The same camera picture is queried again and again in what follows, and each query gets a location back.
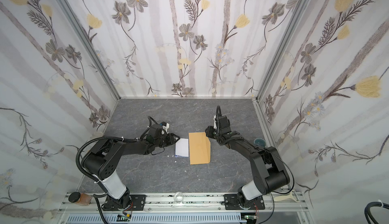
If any blue bordered floral letter paper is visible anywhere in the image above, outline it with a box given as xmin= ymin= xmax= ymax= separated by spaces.
xmin=175 ymin=139 xmax=189 ymax=158

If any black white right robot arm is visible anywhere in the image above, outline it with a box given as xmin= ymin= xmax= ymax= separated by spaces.
xmin=205 ymin=106 xmax=295 ymax=209

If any black corrugated cable bundle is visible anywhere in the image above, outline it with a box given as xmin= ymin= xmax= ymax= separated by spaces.
xmin=364 ymin=201 xmax=389 ymax=224

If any clear glass dome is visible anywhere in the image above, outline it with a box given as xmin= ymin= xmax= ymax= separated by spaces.
xmin=173 ymin=192 xmax=184 ymax=204

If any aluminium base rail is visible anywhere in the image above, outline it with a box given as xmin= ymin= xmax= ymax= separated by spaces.
xmin=57 ymin=192 xmax=309 ymax=215

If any tan paper envelope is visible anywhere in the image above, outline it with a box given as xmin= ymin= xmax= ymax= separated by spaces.
xmin=189 ymin=132 xmax=211 ymax=165

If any cream plastic peeler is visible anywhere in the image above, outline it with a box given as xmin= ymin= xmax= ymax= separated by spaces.
xmin=274 ymin=190 xmax=301 ymax=203

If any aluminium corner frame post right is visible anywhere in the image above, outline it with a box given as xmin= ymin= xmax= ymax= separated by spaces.
xmin=255 ymin=0 xmax=310 ymax=101

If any brown jar black lid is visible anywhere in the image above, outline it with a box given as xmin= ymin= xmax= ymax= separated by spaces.
xmin=68 ymin=192 xmax=92 ymax=206

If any teal ceramic cup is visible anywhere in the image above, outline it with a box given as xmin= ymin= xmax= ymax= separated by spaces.
xmin=254 ymin=138 xmax=266 ymax=147

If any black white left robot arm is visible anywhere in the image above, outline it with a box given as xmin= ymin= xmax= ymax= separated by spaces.
xmin=76 ymin=123 xmax=181 ymax=211

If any aluminium corner frame post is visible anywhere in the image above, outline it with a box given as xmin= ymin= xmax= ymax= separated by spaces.
xmin=56 ymin=0 xmax=121 ymax=101
xmin=255 ymin=0 xmax=310 ymax=101

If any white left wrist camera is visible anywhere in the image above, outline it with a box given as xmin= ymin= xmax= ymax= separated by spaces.
xmin=160 ymin=122 xmax=170 ymax=132

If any white vented cable duct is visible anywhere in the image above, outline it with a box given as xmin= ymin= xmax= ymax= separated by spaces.
xmin=65 ymin=213 xmax=247 ymax=224

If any aluminium corner frame post left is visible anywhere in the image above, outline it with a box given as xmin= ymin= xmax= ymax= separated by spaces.
xmin=56 ymin=0 xmax=121 ymax=101

